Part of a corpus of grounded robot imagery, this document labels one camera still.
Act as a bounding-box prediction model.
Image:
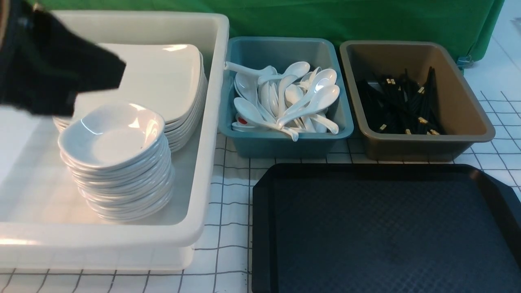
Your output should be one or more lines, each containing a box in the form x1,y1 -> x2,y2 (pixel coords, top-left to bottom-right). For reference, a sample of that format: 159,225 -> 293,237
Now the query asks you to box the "black plastic serving tray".
252,163 -> 521,293

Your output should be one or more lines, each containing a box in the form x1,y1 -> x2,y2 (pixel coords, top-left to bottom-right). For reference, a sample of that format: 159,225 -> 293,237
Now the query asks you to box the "brown plastic bin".
340,40 -> 495,162

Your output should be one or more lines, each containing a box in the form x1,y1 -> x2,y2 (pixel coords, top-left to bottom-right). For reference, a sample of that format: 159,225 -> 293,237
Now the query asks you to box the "large white plastic tub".
1,11 -> 230,273

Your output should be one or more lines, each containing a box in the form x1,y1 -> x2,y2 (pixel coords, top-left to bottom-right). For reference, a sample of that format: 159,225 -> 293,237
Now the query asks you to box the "stack of white small bowls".
57,102 -> 175,222

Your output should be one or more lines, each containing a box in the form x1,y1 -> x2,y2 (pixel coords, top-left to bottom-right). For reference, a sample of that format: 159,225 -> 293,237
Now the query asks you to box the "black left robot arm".
0,0 -> 126,117

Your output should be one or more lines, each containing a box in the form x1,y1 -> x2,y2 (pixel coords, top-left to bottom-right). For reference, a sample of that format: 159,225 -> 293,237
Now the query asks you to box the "stack of white square plates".
53,43 -> 207,152

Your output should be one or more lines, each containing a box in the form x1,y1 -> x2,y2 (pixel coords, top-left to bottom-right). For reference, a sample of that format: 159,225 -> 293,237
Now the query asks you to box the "pile of black chopsticks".
357,67 -> 447,136

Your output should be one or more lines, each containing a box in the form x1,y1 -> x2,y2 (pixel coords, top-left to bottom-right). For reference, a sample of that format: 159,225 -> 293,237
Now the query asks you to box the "green cloth backdrop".
41,0 -> 504,61

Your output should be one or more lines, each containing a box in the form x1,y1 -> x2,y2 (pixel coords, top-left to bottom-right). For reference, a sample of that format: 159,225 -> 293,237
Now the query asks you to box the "pile of white ceramic spoons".
224,61 -> 340,142

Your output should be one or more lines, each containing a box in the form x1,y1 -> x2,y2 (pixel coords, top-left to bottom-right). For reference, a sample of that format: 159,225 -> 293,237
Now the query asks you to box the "white checkered table cloth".
0,37 -> 521,293

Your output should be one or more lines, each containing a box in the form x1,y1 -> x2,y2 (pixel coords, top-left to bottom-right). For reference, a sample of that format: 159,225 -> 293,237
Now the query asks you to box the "teal plastic bin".
218,37 -> 354,160

